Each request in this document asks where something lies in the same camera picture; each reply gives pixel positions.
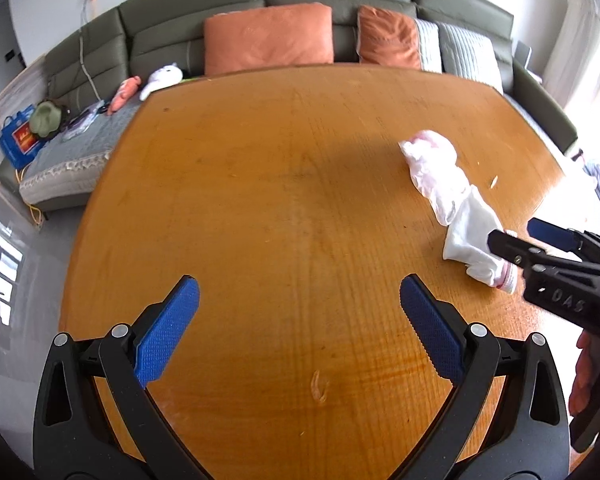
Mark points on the small pink bottle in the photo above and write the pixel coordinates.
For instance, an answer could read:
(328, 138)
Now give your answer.
(509, 277)

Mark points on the wide grey striped pillow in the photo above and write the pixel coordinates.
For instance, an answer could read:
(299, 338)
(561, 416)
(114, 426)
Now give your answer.
(470, 57)

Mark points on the orange plush toy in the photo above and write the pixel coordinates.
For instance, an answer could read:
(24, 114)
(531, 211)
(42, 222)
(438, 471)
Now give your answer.
(122, 96)

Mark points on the white and pink socks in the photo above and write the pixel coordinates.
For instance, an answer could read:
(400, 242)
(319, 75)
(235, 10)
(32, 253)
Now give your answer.
(435, 170)

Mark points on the white plush toy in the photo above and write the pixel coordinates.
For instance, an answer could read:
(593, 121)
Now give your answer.
(161, 79)

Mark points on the clear plastic packet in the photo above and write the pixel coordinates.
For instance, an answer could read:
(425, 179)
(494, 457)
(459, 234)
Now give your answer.
(82, 120)

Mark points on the grey-green sofa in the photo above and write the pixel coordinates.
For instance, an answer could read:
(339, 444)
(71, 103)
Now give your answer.
(190, 25)

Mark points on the black wall switch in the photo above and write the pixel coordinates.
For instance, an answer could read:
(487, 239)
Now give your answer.
(10, 54)

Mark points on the green hat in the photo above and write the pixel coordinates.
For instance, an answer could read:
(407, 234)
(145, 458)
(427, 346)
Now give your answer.
(46, 119)

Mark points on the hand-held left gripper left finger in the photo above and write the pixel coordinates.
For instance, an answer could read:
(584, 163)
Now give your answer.
(170, 335)

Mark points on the white tissue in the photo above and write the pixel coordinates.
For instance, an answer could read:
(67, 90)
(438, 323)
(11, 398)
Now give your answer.
(472, 235)

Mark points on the large orange pillow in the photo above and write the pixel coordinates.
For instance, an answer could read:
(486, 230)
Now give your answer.
(267, 40)

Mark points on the white curtain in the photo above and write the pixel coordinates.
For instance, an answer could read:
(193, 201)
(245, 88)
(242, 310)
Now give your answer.
(585, 35)

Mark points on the blue shopping bag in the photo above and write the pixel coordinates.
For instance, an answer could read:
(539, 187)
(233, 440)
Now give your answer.
(19, 137)

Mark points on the small orange pillow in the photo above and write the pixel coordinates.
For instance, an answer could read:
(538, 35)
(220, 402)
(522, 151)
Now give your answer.
(387, 37)

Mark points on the grey sofa blanket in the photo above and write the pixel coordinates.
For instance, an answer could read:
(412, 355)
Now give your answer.
(75, 155)

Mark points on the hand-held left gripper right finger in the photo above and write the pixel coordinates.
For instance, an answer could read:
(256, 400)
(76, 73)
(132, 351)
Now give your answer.
(430, 330)

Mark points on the narrow grey striped pillow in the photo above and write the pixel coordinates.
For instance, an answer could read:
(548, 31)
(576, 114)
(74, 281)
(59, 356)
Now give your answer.
(430, 47)

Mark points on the person's right hand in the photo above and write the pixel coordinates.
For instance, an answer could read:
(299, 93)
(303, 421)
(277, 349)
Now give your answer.
(584, 375)

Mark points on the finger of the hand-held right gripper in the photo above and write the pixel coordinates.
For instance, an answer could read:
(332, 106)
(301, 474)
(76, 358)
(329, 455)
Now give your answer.
(517, 252)
(550, 232)

